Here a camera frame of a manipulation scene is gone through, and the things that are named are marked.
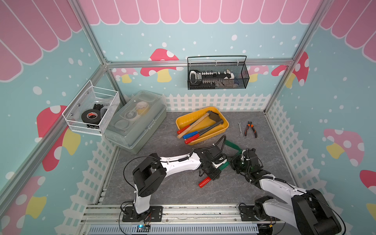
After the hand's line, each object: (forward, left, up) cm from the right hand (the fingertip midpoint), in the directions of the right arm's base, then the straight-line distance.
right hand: (225, 156), depth 88 cm
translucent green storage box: (+25, +53, +10) cm, 59 cm away
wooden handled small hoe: (+23, +20, +2) cm, 31 cm away
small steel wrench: (+21, -16, -6) cm, 27 cm away
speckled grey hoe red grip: (+21, +25, +2) cm, 32 cm away
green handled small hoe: (-15, +14, -1) cm, 21 cm away
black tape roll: (+8, +69, +29) cm, 75 cm away
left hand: (-12, +7, -2) cm, 14 cm away
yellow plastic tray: (+33, +24, -4) cm, 41 cm away
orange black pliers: (+30, -24, -6) cm, 39 cm away
